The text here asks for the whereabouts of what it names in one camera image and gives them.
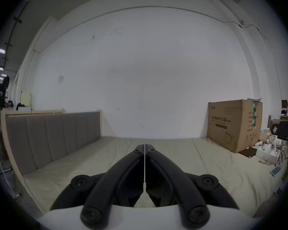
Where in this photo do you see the large brown cardboard carton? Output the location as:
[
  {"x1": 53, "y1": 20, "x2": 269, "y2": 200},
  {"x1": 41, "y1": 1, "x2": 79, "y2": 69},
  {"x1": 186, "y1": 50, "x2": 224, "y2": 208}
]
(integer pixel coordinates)
[{"x1": 206, "y1": 99, "x2": 263, "y2": 154}]

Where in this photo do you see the white open box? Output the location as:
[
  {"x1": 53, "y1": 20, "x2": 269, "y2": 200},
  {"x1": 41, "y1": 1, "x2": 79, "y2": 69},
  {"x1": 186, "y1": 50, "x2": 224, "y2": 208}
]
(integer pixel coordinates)
[{"x1": 255, "y1": 138, "x2": 288, "y2": 165}]

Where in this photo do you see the grey padded headboard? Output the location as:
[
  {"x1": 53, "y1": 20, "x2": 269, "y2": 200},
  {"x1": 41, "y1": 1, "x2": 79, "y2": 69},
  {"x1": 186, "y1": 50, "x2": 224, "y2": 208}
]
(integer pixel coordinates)
[{"x1": 0, "y1": 109, "x2": 103, "y2": 177}]

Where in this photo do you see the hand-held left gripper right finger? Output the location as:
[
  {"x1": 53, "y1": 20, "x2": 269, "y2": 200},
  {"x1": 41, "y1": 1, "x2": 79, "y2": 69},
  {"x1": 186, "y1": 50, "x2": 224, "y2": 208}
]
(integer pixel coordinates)
[{"x1": 145, "y1": 144, "x2": 239, "y2": 230}]

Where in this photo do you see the bed with beige sheet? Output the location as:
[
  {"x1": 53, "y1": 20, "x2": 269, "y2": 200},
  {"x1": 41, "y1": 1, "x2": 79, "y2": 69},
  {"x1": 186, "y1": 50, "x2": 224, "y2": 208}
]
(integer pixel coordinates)
[{"x1": 22, "y1": 136, "x2": 288, "y2": 220}]

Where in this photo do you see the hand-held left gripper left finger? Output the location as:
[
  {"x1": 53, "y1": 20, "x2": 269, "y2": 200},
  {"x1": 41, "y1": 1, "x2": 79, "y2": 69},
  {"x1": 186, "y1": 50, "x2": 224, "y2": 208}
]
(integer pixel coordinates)
[{"x1": 50, "y1": 144, "x2": 144, "y2": 230}]

